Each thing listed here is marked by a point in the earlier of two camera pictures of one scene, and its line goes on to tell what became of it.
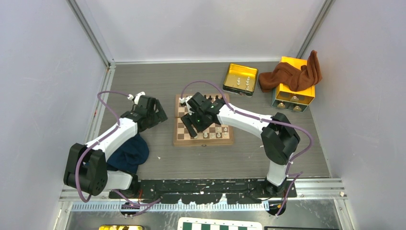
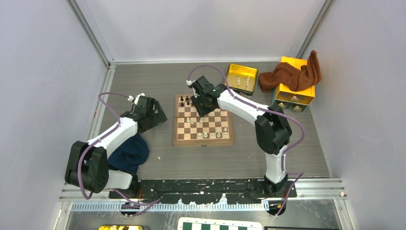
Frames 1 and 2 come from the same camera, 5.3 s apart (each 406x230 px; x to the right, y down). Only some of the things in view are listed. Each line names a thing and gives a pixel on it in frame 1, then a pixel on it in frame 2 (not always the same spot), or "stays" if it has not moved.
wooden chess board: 218,135 stays
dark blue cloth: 129,156 stays
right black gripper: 189,120 → 202,112
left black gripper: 159,116 stays
